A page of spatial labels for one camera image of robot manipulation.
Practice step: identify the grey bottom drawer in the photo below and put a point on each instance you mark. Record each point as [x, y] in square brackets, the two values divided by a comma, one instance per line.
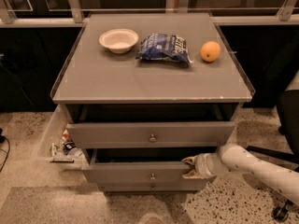
[189, 185]

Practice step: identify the white paper bowl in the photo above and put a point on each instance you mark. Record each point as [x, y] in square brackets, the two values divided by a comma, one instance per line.
[118, 41]

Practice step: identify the orange fruit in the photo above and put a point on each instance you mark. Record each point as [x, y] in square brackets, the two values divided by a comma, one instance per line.
[210, 51]

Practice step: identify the grey drawer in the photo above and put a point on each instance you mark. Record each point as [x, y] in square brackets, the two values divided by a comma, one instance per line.
[121, 166]
[189, 185]
[152, 125]

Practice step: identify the grey top drawer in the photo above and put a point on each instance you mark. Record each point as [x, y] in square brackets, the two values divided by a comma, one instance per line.
[152, 125]

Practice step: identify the clear plastic storage bin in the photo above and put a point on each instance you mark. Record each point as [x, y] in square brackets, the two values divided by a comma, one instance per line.
[51, 148]

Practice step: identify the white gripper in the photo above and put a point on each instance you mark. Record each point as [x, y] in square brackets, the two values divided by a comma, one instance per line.
[202, 165]

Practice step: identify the grey drawer cabinet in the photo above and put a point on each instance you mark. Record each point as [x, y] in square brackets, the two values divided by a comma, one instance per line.
[96, 76]

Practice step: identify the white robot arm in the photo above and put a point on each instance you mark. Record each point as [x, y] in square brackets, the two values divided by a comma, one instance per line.
[234, 158]

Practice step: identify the black office chair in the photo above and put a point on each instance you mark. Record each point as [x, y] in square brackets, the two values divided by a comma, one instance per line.
[288, 114]

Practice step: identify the blue chip bag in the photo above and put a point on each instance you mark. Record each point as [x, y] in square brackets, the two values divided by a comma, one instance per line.
[163, 47]

